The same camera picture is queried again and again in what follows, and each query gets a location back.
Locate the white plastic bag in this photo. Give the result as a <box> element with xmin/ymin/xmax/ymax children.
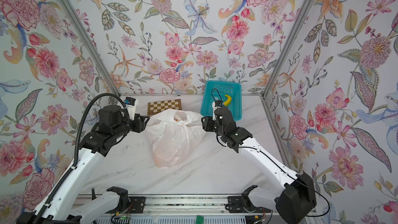
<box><xmin>145</xmin><ymin>109</ymin><xmax>205</xmax><ymax>168</ymax></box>

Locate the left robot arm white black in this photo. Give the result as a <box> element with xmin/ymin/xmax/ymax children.
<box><xmin>17</xmin><ymin>105</ymin><xmax>150</xmax><ymax>224</ymax></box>

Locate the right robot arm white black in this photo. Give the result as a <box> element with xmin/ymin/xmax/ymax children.
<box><xmin>201</xmin><ymin>107</ymin><xmax>317</xmax><ymax>224</ymax></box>

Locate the wooden chessboard box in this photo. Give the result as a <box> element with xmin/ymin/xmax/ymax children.
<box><xmin>147</xmin><ymin>99</ymin><xmax>182</xmax><ymax>116</ymax></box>

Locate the yellow banana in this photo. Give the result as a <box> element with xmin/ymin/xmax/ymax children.
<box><xmin>224</xmin><ymin>94</ymin><xmax>232</xmax><ymax>106</ymax></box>

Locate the teal plastic basket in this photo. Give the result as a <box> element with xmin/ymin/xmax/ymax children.
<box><xmin>200</xmin><ymin>80</ymin><xmax>242</xmax><ymax>121</ymax></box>

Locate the green circuit board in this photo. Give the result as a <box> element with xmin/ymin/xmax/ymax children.
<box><xmin>195</xmin><ymin>215</ymin><xmax>204</xmax><ymax>224</ymax></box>

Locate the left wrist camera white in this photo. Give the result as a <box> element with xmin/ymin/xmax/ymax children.
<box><xmin>124</xmin><ymin>96</ymin><xmax>139</xmax><ymax>120</ymax></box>

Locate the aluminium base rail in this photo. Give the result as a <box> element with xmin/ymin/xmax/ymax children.
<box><xmin>77</xmin><ymin>193</ymin><xmax>315</xmax><ymax>217</ymax></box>

